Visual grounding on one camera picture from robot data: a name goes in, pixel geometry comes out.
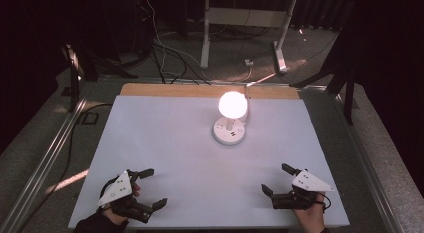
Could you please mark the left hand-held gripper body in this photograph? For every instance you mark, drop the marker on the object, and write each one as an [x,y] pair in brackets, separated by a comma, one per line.
[116,189]

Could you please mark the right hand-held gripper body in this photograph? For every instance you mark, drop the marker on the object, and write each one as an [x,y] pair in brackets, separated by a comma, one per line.
[310,183]

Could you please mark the white globe table lamp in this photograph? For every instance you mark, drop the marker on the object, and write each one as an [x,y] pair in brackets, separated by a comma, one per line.
[232,105]

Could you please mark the person's left hand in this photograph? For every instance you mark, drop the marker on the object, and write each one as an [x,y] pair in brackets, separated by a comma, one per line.
[115,218]

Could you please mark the person's right hand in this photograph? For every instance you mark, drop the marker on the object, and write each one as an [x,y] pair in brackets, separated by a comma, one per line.
[311,219]

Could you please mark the white table mat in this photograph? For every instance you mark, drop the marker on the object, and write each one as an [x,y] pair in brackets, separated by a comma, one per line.
[200,179]

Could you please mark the black floor socket plate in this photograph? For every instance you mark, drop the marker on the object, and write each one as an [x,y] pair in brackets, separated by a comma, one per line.
[90,118]

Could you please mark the black metal stand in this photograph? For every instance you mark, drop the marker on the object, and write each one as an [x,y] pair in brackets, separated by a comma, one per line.
[348,93]
[74,76]

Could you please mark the white power adapter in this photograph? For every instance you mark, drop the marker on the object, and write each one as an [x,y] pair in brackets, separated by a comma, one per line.
[248,62]

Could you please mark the aluminium floor rail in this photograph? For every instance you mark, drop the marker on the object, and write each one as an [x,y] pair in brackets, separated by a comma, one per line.
[43,166]
[370,173]

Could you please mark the white desk frame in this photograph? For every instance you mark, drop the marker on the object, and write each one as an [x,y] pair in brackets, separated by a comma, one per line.
[246,17]

